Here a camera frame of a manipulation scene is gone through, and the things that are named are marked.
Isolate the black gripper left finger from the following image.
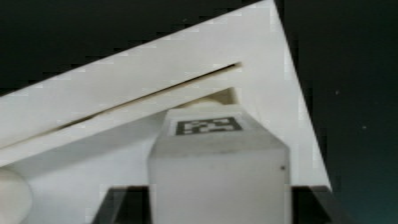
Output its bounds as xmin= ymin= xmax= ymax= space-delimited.
xmin=90 ymin=187 xmax=129 ymax=224

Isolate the white U-shaped obstacle fence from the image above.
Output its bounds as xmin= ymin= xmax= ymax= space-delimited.
xmin=0 ymin=0 xmax=330 ymax=185

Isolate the white square tabletop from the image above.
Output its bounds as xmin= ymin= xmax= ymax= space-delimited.
xmin=0 ymin=65 xmax=239 ymax=224

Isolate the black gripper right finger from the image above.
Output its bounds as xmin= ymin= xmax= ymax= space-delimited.
xmin=308 ymin=186 xmax=355 ymax=224

